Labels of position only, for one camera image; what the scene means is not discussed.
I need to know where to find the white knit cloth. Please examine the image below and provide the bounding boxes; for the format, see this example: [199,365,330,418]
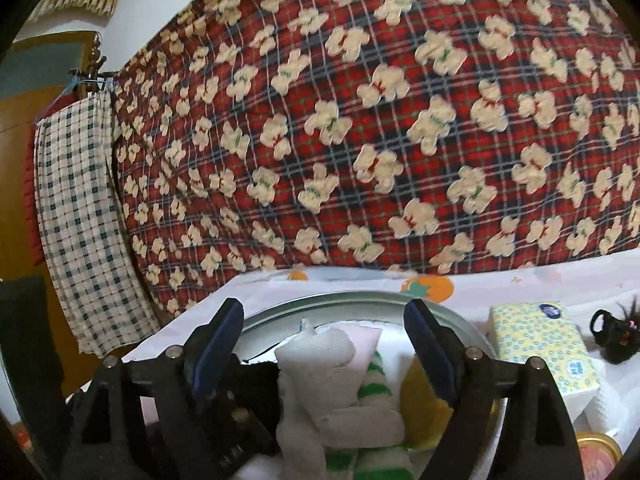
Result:
[273,316,407,480]

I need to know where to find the red hanging garment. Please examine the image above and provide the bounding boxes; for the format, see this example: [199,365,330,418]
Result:
[22,98,76,267]

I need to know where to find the yellow patterned tissue pack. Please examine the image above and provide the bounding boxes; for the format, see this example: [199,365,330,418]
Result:
[489,302,600,420]

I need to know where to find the green white striped towel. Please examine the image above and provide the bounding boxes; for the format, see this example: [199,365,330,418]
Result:
[318,351,413,480]

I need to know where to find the yellow sponge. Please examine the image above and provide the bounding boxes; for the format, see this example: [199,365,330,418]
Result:
[399,356,452,451]

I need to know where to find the wooden door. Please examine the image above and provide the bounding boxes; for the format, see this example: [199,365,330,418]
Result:
[1,30,98,394]

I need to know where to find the white persimmon print tablecloth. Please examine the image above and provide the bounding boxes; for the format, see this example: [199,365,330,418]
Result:
[64,249,640,480]

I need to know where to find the green white checked cloth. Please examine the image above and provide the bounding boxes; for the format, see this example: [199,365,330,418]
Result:
[34,92,160,358]

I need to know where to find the round metal cookie tin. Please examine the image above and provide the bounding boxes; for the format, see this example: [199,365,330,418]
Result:
[234,289,507,480]

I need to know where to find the coat rack hooks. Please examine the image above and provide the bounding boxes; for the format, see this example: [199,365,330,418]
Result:
[68,42,117,99]

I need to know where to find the yellow lidded round container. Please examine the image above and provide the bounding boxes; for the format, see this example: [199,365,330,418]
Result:
[576,431,623,480]

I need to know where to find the pink cloth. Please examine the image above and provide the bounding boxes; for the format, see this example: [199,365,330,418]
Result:
[337,323,382,370]

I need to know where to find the black beaded hair tie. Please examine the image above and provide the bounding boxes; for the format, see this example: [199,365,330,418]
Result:
[588,296,640,366]

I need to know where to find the red plaid bear blanket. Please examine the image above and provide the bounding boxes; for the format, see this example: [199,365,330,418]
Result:
[115,0,639,315]

